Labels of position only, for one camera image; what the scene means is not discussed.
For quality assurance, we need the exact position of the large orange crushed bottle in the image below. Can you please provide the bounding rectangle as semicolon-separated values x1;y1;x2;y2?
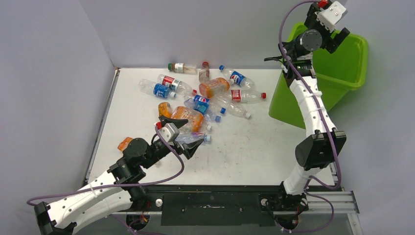
171;106;212;133

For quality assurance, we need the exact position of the small orange bottle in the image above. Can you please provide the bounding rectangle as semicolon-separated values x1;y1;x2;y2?
158;102;173;118

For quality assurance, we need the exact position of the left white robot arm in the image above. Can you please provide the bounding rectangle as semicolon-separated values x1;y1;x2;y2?
33;116;204;235

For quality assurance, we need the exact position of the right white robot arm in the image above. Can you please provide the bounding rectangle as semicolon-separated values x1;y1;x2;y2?
273;0;349;210

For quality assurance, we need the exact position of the green plastic bin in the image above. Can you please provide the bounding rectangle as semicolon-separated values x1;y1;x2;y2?
269;34;369;128

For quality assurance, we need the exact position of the orange crushed bottle left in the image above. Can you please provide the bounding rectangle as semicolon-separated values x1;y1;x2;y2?
117;137;133;152

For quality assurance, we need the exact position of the central pepsi bottle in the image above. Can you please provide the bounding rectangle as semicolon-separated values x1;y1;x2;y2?
184;95;226;123

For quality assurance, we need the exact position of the blue label water bottle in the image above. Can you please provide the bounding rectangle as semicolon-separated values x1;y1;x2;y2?
138;79;177;99

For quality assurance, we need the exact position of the red blue label bottle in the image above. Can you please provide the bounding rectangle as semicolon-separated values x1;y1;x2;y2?
158;74;197;95

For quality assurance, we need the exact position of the orange bottle white cap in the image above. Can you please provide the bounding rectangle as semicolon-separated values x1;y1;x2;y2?
199;77;234;98

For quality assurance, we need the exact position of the red cap small bottle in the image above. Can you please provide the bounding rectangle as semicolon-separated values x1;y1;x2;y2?
199;61;210;83

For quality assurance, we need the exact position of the green cap brown bottle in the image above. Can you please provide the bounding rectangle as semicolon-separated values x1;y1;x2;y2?
167;63;197;74

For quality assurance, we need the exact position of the red label clear bottle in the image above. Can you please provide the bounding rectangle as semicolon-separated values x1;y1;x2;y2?
225;89;267;104

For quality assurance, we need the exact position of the far pepsi bottle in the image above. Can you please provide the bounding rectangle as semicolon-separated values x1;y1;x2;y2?
219;65;255;90

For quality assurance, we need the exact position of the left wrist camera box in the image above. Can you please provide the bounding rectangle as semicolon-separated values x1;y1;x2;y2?
155;122;180;143

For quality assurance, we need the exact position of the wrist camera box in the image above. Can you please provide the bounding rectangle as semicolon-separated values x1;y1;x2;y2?
317;1;347;33
155;122;180;143

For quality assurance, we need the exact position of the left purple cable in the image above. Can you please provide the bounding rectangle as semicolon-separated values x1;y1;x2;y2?
26;126;185;235

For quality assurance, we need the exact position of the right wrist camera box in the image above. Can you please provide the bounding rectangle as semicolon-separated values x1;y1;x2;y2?
317;1;347;33

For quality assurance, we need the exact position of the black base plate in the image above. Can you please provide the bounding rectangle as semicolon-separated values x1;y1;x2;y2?
121;185;308;227

